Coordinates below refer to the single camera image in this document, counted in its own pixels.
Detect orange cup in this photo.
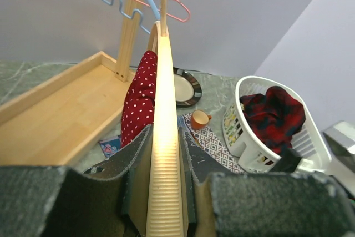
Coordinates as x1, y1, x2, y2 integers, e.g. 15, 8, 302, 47
190, 110, 211, 130

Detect wooden hanger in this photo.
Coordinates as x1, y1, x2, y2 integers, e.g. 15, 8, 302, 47
146, 0, 184, 236

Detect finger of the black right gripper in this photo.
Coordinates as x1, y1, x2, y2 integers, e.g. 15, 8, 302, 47
270, 148, 302, 173

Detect red polka dot garment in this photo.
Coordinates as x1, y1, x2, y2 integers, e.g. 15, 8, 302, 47
121, 50, 158, 147

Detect wooden clothes rack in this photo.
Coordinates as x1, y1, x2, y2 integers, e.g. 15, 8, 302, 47
0, 0, 150, 167

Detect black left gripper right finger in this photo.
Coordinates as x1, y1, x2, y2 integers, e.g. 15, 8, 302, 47
179, 128, 354, 236

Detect red black plaid garment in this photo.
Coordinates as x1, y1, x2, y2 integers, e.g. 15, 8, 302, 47
240, 86, 306, 156

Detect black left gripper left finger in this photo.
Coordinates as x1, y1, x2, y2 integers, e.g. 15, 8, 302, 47
1, 125, 153, 236

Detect dark rimmed cream plate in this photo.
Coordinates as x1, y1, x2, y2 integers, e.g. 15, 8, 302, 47
173, 67, 202, 108

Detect yellow lemon print skirt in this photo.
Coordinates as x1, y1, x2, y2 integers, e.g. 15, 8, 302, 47
222, 104, 243, 147

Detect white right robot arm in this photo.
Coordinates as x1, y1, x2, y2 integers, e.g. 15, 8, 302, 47
323, 120, 354, 204

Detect patterned placemat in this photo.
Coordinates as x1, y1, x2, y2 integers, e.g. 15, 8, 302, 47
98, 113, 244, 174

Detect white plastic laundry basket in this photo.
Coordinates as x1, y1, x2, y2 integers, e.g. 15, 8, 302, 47
222, 76, 332, 173

